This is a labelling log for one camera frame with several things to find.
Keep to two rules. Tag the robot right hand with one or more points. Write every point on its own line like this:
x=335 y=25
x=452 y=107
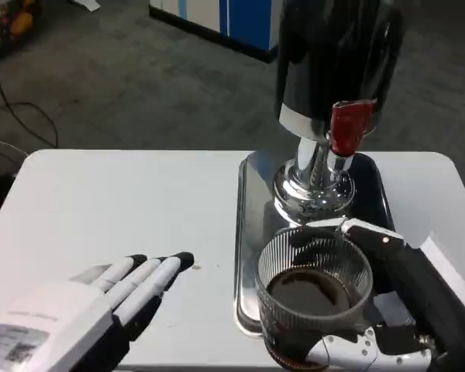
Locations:
x=422 y=279

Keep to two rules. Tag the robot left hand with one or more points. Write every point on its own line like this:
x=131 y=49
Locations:
x=54 y=314

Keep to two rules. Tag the clear ribbed glass cup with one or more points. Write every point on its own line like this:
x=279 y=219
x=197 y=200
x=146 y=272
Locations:
x=306 y=294

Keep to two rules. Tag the white paper sheet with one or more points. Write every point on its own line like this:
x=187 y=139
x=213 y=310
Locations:
x=88 y=4

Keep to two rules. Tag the steel serving tray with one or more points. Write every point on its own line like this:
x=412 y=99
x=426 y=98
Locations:
x=248 y=232

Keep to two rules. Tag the black drink dispenser chrome base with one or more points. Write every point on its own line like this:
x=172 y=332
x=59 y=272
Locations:
x=333 y=50

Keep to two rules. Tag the colourful printed box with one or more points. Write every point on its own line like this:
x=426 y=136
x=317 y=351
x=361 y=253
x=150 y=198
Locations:
x=7 y=25

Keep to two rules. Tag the blue and white cabinet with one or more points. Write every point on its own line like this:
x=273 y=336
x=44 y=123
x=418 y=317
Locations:
x=244 y=21

